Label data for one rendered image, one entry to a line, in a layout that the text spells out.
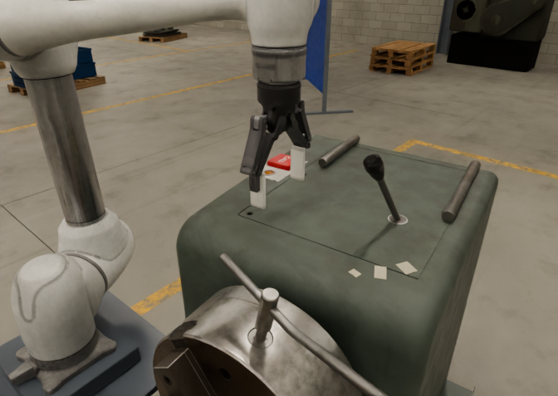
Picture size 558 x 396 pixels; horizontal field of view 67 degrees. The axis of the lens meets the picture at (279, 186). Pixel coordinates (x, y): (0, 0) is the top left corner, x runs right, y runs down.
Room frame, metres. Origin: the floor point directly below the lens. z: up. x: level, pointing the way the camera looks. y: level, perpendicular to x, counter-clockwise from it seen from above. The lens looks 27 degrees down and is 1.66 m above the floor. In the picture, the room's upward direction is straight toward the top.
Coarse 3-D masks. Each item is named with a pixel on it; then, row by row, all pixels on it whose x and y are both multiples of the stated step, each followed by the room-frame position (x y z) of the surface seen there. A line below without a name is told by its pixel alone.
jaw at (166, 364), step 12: (180, 336) 0.43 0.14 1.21; (180, 348) 0.43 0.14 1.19; (168, 360) 0.40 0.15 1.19; (180, 360) 0.40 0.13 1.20; (192, 360) 0.40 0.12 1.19; (156, 372) 0.39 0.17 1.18; (168, 372) 0.38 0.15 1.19; (180, 372) 0.39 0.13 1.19; (192, 372) 0.39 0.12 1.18; (168, 384) 0.38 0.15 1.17; (180, 384) 0.37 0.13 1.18; (192, 384) 0.38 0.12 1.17; (204, 384) 0.39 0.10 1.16
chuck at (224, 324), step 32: (192, 320) 0.45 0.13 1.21; (224, 320) 0.43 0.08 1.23; (160, 352) 0.45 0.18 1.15; (192, 352) 0.41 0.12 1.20; (224, 352) 0.38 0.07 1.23; (256, 352) 0.38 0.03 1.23; (288, 352) 0.39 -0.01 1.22; (160, 384) 0.46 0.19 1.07; (224, 384) 0.38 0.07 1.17; (256, 384) 0.35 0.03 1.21; (288, 384) 0.35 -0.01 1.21; (320, 384) 0.37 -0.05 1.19
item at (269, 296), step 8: (272, 288) 0.40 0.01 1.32; (264, 296) 0.39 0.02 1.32; (272, 296) 0.39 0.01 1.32; (264, 304) 0.38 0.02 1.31; (272, 304) 0.38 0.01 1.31; (264, 312) 0.38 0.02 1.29; (256, 320) 0.40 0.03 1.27; (264, 320) 0.39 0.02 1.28; (272, 320) 0.39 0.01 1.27; (256, 328) 0.39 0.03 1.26; (264, 328) 0.39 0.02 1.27; (256, 336) 0.40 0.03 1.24; (264, 336) 0.40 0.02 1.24
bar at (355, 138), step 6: (354, 138) 1.04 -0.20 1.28; (342, 144) 0.99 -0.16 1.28; (348, 144) 1.00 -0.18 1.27; (336, 150) 0.96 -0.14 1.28; (342, 150) 0.97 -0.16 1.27; (324, 156) 0.92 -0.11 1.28; (330, 156) 0.92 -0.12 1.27; (336, 156) 0.94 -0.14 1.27; (318, 162) 0.91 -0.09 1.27; (324, 162) 0.90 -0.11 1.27; (330, 162) 0.92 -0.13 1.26
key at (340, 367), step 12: (228, 264) 0.45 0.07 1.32; (240, 276) 0.43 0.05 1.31; (252, 288) 0.41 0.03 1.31; (276, 312) 0.38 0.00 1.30; (288, 324) 0.36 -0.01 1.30; (300, 336) 0.35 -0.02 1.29; (312, 348) 0.33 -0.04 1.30; (324, 360) 0.31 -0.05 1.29; (336, 360) 0.31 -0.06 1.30; (348, 372) 0.29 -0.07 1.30; (360, 384) 0.28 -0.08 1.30; (372, 384) 0.28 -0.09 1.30
